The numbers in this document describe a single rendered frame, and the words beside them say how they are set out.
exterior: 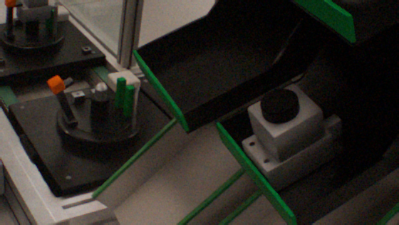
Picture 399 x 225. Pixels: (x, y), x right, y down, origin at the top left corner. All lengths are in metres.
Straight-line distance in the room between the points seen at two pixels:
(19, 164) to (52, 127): 0.09
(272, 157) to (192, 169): 0.24
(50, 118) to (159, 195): 0.30
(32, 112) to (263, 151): 0.56
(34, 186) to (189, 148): 0.24
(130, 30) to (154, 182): 0.44
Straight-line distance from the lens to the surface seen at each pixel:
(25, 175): 0.84
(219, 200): 0.60
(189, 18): 1.65
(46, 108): 0.96
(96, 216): 0.78
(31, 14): 1.14
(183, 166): 0.69
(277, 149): 0.44
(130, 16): 1.07
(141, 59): 0.60
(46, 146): 0.87
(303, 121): 0.44
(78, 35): 1.22
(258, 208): 0.60
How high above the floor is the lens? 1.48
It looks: 31 degrees down
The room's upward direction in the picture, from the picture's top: 9 degrees clockwise
